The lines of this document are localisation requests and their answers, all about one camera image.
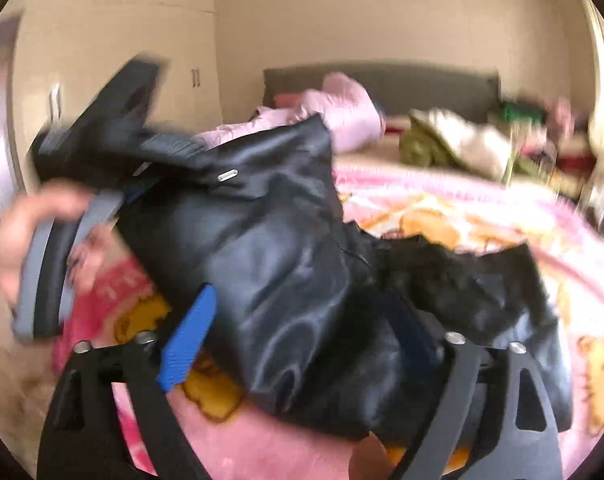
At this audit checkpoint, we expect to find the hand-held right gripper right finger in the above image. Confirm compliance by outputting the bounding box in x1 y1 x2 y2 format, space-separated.
386 294 566 480

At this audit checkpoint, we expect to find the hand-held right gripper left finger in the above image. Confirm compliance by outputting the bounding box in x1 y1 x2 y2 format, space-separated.
36 283 219 480

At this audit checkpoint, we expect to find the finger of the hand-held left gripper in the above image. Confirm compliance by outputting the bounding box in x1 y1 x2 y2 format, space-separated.
141 131 207 170
123 160 159 207

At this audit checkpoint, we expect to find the black leather jacket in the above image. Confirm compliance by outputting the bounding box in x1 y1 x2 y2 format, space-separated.
116 115 573 442

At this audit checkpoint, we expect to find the pile of mixed clothes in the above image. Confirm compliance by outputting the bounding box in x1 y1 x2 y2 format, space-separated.
486 97 598 202

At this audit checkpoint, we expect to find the person's left hand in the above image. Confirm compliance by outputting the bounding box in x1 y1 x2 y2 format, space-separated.
0 180 115 311

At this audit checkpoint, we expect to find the white wardrobe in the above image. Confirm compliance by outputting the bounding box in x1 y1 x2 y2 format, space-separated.
12 0 223 196

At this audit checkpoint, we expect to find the pink pillow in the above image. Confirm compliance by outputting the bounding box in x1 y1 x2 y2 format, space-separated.
274 91 309 109

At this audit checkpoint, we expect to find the pink printed blanket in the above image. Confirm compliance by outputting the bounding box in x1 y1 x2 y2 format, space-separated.
51 160 604 480

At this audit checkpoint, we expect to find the light pink quilt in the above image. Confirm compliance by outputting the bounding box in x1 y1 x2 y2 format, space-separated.
197 72 387 155

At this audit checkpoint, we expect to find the green and cream blanket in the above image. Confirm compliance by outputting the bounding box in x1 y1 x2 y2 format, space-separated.
399 107 532 184

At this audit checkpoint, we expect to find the grey bed headboard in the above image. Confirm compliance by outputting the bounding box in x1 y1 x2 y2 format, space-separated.
263 61 501 124

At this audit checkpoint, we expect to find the cream curtain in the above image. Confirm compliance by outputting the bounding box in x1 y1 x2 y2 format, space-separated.
579 0 604 211

